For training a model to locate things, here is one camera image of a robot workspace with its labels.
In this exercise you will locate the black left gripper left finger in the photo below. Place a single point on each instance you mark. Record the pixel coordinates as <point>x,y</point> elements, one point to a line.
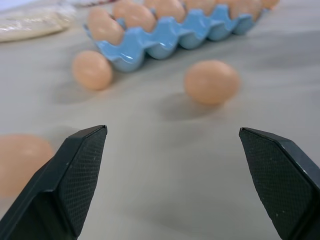
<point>62,190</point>

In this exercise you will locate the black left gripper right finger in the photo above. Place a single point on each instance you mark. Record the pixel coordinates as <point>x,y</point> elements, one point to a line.
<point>282,185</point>

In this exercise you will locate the blue egg tray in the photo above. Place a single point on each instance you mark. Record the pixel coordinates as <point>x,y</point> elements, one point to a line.
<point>160,40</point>

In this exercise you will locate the brown egg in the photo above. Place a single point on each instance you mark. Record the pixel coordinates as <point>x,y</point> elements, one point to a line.
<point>270,3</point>
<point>92,70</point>
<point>105,25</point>
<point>166,7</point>
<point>243,7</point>
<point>133,15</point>
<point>200,4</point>
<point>212,82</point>
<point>20,162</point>

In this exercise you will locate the clear plastic bag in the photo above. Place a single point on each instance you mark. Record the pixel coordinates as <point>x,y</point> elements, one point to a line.
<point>30,23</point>

